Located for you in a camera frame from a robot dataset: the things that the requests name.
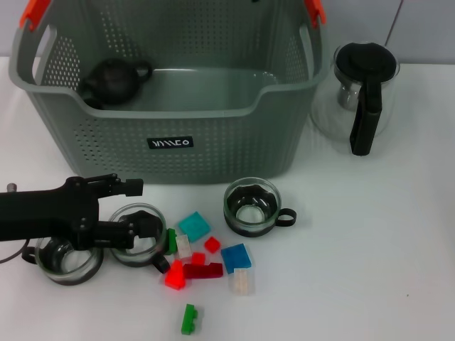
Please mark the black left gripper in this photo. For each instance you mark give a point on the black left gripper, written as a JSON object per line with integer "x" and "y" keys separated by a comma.
{"x": 42, "y": 213}

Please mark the glass teacup with black base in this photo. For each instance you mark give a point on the glass teacup with black base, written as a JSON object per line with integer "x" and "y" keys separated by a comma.
{"x": 138, "y": 255}
{"x": 71, "y": 273}
{"x": 250, "y": 231}

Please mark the glass carafe with black lid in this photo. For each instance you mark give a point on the glass carafe with black lid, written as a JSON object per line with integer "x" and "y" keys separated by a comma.
{"x": 366, "y": 62}

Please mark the grey perforated storage basket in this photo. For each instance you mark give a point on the grey perforated storage basket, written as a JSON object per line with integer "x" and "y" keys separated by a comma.
{"x": 213, "y": 149}

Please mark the dark green toy brick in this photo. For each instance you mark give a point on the dark green toy brick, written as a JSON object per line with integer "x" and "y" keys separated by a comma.
{"x": 172, "y": 241}

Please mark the small clear toy brick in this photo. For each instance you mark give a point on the small clear toy brick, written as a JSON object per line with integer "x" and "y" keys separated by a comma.
{"x": 183, "y": 246}

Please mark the teal square toy plate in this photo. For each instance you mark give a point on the teal square toy plate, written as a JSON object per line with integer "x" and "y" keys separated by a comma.
{"x": 193, "y": 226}

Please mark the bright orange-red toy brick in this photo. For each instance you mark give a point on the bright orange-red toy brick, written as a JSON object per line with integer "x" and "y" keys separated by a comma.
{"x": 175, "y": 276}

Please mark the small red toy brick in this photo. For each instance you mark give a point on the small red toy brick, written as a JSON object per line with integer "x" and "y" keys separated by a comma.
{"x": 198, "y": 257}
{"x": 212, "y": 244}

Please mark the long dark red toy brick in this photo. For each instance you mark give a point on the long dark red toy brick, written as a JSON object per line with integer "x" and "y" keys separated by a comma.
{"x": 202, "y": 271}

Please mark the metal plug on left gripper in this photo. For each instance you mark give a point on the metal plug on left gripper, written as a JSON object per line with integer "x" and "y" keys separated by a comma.
{"x": 12, "y": 187}

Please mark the blue toy plate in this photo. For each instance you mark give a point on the blue toy plate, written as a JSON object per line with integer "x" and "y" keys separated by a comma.
{"x": 236, "y": 257}

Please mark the green stepped toy brick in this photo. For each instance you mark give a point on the green stepped toy brick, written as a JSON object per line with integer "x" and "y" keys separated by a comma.
{"x": 187, "y": 319}

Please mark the dark clay teapot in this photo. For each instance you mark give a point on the dark clay teapot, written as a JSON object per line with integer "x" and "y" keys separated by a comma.
{"x": 113, "y": 81}

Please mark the large clear toy brick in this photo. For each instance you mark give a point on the large clear toy brick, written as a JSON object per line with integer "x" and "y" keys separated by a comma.
{"x": 242, "y": 282}

